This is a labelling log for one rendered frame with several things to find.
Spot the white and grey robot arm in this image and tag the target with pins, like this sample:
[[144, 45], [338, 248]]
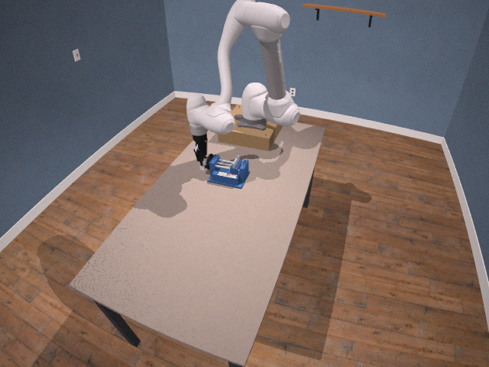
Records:
[[268, 22]]

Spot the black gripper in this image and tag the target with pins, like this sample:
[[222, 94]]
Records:
[[199, 149]]

